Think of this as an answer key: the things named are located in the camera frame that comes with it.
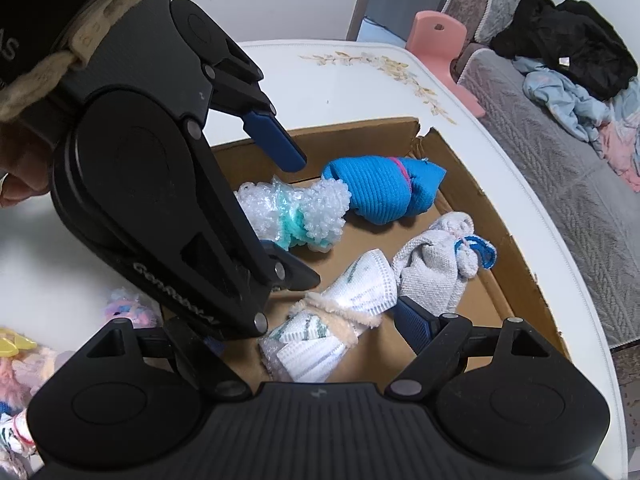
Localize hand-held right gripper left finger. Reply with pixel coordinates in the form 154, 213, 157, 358
82, 317, 251, 401

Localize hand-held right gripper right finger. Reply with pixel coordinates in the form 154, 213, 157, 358
385, 296, 556, 398

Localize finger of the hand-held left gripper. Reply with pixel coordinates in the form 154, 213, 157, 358
202, 35, 308, 173
107, 122, 321, 340

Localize white teal fuzzy sock roll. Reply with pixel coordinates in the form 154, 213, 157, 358
234, 176, 351, 253

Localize cardboard box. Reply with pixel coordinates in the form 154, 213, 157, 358
160, 116, 571, 396

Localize person's left hand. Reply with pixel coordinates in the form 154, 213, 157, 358
0, 117, 53, 208

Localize grey white sock roll blue trim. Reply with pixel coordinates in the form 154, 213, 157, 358
392, 211, 498, 317

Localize white striped sock roll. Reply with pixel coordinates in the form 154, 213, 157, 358
257, 250, 398, 385

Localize pink fuzzy sock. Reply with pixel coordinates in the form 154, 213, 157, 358
0, 345, 76, 411

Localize pink plastic chair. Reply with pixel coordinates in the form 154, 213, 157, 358
406, 10, 487, 118

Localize white sock with red band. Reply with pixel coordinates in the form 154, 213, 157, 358
0, 400, 41, 480

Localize grey covered sofa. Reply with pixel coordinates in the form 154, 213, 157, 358
440, 0, 640, 351

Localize light blue garment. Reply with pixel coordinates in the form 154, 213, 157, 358
512, 57, 640, 143

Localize pink garment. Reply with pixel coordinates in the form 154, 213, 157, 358
597, 120, 640, 186

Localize black clothes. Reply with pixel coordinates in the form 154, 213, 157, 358
490, 0, 638, 101

